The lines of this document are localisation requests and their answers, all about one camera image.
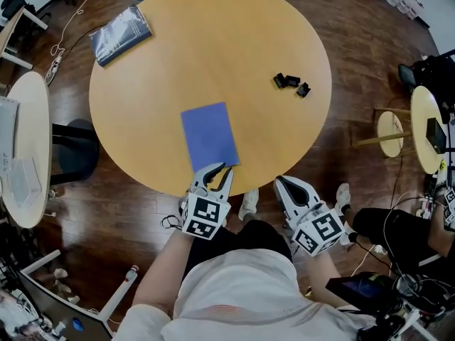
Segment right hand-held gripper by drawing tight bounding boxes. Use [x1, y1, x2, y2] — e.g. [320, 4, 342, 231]
[273, 175, 347, 258]

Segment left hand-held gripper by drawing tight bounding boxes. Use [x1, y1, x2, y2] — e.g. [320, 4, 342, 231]
[179, 161, 235, 242]

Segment blue book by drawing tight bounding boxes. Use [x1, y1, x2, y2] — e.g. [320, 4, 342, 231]
[180, 101, 241, 174]

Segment person's left forearm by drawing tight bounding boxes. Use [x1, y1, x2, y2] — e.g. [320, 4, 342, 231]
[130, 225, 196, 321]

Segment person's right forearm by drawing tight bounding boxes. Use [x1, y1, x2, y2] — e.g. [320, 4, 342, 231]
[308, 249, 353, 309]

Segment dark grey book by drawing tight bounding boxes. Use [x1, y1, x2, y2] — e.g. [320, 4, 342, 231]
[88, 4, 155, 68]

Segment person's white shoe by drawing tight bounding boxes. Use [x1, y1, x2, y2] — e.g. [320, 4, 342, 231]
[237, 188, 260, 222]

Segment person's black shorts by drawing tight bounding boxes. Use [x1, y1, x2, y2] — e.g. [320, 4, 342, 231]
[183, 218, 293, 286]

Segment black tablet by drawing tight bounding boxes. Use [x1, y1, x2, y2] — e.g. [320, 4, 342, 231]
[324, 271, 394, 310]

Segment person's white shirt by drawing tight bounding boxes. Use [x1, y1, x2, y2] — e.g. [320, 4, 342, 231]
[115, 249, 394, 341]

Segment round wooden stool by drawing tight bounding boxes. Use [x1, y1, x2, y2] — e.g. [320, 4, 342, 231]
[353, 107, 415, 158]

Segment black round stool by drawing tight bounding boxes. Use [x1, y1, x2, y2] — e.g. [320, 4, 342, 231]
[51, 118, 100, 187]

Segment small round wooden table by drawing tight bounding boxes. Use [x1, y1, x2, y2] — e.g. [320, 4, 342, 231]
[409, 85, 446, 175]

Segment black box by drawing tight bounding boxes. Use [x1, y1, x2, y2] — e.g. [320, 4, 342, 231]
[425, 117, 448, 155]

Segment idle hand-held gripper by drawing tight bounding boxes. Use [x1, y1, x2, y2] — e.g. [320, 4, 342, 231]
[434, 185, 455, 231]

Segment black office chair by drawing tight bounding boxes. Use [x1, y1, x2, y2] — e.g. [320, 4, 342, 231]
[397, 49, 455, 115]

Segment clear plastic box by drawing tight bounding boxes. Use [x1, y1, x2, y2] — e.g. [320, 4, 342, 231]
[8, 156, 44, 209]

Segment round light wooden side table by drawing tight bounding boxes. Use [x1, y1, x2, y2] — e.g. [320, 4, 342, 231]
[0, 70, 51, 229]

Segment white power strip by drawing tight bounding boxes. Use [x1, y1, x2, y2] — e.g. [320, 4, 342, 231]
[45, 55, 64, 82]

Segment white flat device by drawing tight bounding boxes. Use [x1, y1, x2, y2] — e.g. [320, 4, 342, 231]
[0, 96, 19, 145]

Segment white desk with wooden top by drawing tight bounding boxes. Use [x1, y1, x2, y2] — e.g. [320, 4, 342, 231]
[0, 4, 49, 71]

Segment thin black cable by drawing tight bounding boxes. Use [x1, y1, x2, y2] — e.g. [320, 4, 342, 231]
[161, 214, 184, 231]

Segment white frame desk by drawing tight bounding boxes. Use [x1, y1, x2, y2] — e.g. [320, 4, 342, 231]
[18, 249, 140, 341]

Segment white floor cable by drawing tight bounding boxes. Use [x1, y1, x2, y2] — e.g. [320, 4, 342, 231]
[43, 0, 119, 85]

